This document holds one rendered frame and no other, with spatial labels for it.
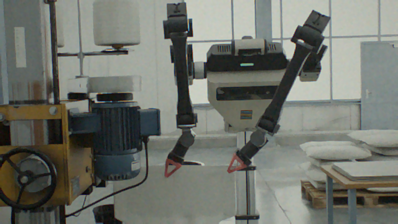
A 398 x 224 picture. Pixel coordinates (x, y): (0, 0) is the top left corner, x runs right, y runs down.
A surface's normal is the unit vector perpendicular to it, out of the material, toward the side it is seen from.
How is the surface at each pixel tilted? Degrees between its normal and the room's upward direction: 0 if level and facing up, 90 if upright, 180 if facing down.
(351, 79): 90
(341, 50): 90
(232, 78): 40
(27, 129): 90
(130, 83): 91
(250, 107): 130
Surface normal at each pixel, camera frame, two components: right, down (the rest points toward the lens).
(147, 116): 0.40, 0.04
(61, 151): 0.00, 0.06
